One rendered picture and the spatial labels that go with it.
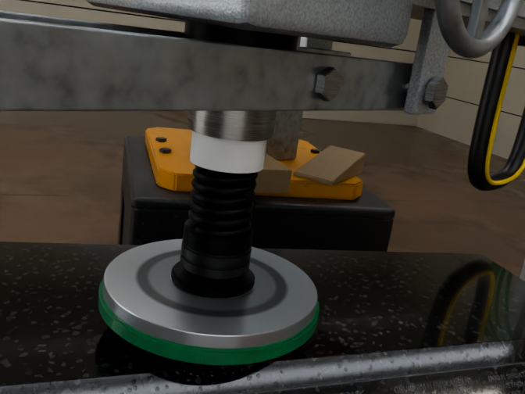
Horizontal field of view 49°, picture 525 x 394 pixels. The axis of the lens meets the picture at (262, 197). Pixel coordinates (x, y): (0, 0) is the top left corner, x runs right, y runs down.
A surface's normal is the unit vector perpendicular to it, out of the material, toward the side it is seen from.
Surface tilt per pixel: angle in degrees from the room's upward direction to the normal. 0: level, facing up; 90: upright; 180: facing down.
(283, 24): 113
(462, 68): 90
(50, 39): 90
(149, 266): 0
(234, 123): 90
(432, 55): 90
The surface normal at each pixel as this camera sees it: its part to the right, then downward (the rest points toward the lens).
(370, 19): 0.70, 0.29
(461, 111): -0.93, -0.01
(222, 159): -0.10, 0.28
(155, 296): 0.13, -0.95
